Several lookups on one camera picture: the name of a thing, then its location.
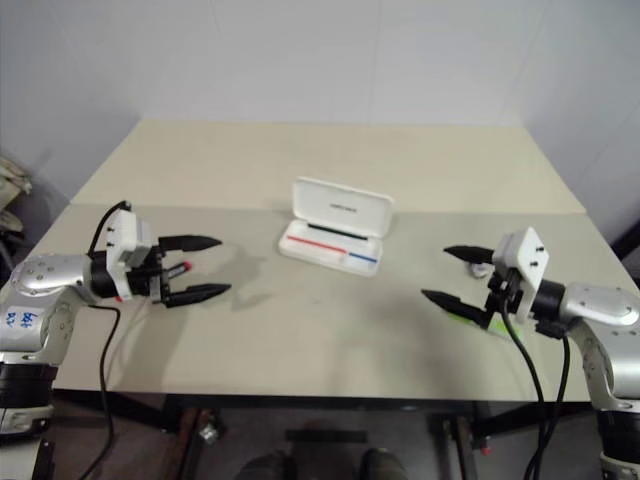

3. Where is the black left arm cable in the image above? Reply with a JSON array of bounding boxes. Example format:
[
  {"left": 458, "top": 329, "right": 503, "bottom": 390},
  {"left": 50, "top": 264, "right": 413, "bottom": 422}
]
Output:
[{"left": 74, "top": 200, "right": 134, "bottom": 479}]

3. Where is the dark rounded shape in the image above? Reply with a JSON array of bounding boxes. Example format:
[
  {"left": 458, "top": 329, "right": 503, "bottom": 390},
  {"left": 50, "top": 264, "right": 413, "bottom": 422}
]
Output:
[{"left": 358, "top": 446, "right": 409, "bottom": 480}]

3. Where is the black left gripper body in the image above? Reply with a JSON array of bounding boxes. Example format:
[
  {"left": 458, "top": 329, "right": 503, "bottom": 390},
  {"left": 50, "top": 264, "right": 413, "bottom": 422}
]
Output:
[{"left": 127, "top": 245, "right": 171, "bottom": 305}]

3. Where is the green highlighter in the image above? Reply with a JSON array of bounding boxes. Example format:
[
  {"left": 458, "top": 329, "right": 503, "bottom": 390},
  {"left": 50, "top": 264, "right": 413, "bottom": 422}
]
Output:
[{"left": 449, "top": 310, "right": 522, "bottom": 341}]

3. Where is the black metal table frame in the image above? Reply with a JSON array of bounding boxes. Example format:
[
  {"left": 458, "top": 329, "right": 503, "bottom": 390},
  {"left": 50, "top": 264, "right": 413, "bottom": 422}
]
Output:
[{"left": 52, "top": 389, "right": 596, "bottom": 480}]

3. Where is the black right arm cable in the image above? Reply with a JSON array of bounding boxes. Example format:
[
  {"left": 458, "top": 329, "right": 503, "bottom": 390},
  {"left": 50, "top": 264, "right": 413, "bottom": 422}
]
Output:
[
  {"left": 499, "top": 292, "right": 547, "bottom": 480},
  {"left": 534, "top": 332, "right": 572, "bottom": 480}
]

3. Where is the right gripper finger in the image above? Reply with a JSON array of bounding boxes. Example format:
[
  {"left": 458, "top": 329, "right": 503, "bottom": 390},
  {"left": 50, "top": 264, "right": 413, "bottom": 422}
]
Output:
[
  {"left": 421, "top": 289, "right": 497, "bottom": 331},
  {"left": 442, "top": 244, "right": 499, "bottom": 267}
]

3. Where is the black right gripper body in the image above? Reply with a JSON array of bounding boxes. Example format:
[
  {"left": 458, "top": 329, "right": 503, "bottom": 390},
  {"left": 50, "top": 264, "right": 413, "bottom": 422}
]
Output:
[{"left": 485, "top": 264, "right": 524, "bottom": 319}]

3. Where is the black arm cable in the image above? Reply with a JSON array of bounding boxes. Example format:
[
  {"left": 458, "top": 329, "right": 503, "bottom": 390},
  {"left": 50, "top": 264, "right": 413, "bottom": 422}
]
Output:
[
  {"left": 499, "top": 292, "right": 547, "bottom": 480},
  {"left": 74, "top": 200, "right": 134, "bottom": 479},
  {"left": 534, "top": 332, "right": 572, "bottom": 480}
]

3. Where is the black flat bar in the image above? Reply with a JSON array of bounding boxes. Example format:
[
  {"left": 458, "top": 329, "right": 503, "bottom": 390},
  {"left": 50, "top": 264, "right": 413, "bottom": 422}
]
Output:
[{"left": 284, "top": 428, "right": 369, "bottom": 444}]

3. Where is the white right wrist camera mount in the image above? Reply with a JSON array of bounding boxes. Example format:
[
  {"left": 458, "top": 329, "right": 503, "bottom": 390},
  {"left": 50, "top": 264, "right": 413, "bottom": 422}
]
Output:
[{"left": 491, "top": 226, "right": 551, "bottom": 321}]

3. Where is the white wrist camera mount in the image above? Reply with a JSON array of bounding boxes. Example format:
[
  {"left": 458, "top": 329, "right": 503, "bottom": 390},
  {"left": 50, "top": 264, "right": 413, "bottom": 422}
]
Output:
[
  {"left": 491, "top": 226, "right": 551, "bottom": 321},
  {"left": 105, "top": 209, "right": 154, "bottom": 302}
]

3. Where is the white plastic pencil case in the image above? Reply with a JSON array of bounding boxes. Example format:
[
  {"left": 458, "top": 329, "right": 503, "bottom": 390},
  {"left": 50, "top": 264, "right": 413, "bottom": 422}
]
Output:
[{"left": 277, "top": 176, "right": 395, "bottom": 278}]

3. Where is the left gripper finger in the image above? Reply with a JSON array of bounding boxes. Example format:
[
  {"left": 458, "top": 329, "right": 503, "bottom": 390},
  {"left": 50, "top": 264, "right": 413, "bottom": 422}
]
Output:
[
  {"left": 162, "top": 283, "right": 233, "bottom": 309},
  {"left": 157, "top": 233, "right": 224, "bottom": 261}
]

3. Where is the pale crumpled bag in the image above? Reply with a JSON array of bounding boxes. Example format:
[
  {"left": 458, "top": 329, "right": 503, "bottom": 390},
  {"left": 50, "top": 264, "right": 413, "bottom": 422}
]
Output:
[{"left": 0, "top": 153, "right": 33, "bottom": 242}]

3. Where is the grey caster wheel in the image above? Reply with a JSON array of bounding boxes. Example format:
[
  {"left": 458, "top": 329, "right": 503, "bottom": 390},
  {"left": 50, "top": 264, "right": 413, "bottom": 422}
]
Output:
[{"left": 196, "top": 421, "right": 222, "bottom": 445}]

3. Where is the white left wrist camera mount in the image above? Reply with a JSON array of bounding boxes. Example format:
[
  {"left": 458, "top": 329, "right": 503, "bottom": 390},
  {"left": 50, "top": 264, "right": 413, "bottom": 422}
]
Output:
[{"left": 105, "top": 209, "right": 154, "bottom": 302}]

